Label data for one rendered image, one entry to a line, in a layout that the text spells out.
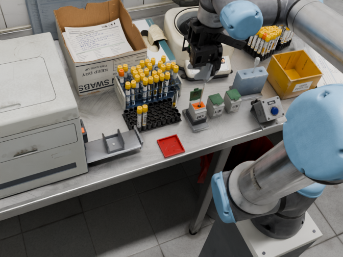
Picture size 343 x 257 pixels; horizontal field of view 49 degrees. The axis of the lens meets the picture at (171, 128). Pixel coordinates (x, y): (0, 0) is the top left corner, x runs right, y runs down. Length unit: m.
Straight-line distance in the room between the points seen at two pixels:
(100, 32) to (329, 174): 1.09
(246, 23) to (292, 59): 0.71
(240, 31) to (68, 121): 0.43
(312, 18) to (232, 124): 0.58
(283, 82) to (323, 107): 0.89
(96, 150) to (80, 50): 0.41
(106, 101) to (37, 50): 0.35
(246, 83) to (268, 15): 0.51
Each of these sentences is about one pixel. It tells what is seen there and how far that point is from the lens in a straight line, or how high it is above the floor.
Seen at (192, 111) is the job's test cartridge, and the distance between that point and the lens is 1.19.
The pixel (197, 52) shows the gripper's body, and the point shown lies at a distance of 0.94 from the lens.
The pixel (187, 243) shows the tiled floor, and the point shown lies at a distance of 1.97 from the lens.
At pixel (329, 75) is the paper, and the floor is 0.89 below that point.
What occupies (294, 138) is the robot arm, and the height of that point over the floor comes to 1.45.
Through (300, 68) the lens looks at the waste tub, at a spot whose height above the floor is 0.91.
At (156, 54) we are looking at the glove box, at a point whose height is 0.94.
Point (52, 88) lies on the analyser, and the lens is 0.91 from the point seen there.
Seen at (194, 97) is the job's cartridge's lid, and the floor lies 0.96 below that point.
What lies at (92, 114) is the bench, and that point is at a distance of 1.23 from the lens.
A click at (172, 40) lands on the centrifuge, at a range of 1.35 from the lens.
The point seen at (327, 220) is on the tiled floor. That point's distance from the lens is 2.26.
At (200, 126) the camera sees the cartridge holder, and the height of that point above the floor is 0.89.
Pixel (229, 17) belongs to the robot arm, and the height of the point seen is 1.39.
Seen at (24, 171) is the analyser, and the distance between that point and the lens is 1.02.
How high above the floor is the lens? 1.83
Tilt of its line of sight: 52 degrees down
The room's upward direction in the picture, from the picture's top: 9 degrees clockwise
